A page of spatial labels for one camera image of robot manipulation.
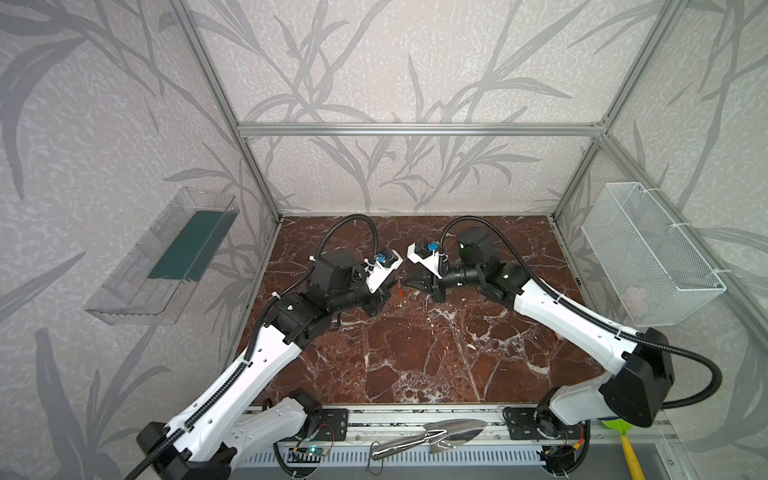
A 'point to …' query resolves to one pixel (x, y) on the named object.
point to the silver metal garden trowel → (445, 435)
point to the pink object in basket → (636, 300)
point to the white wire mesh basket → (657, 274)
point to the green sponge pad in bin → (193, 247)
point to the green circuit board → (317, 451)
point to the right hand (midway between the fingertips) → (404, 270)
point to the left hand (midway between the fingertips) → (398, 273)
